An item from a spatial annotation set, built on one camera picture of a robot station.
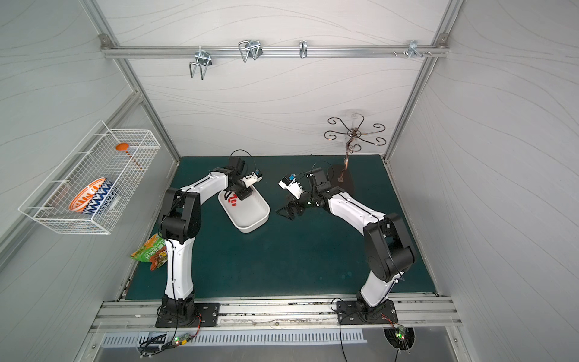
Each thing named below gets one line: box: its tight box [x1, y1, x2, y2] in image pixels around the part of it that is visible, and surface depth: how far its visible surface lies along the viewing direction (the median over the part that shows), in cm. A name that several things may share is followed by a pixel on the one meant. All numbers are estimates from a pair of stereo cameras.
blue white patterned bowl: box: [81, 177, 118, 215], surface depth 60 cm
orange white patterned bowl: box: [68, 177, 114, 215], surface depth 61 cm
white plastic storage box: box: [217, 185, 271, 234], surface depth 98 cm
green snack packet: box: [129, 233, 169, 271], surface depth 85 cm
